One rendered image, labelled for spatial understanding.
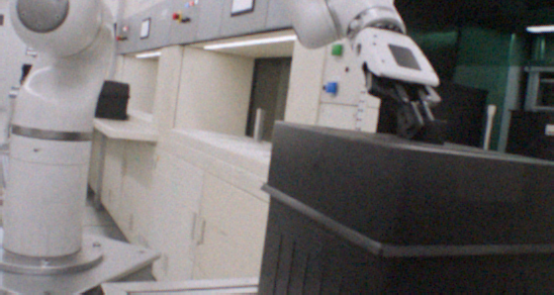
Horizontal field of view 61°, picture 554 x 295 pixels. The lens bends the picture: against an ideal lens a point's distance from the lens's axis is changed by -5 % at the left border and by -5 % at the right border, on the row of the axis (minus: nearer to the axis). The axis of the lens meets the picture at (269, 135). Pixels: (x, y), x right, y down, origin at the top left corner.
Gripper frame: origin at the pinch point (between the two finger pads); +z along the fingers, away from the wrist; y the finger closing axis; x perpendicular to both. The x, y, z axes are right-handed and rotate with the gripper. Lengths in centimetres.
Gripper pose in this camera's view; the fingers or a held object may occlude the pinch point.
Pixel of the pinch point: (416, 122)
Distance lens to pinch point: 65.5
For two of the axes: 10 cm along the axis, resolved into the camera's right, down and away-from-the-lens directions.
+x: -3.7, 6.2, 6.9
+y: 9.1, 1.0, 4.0
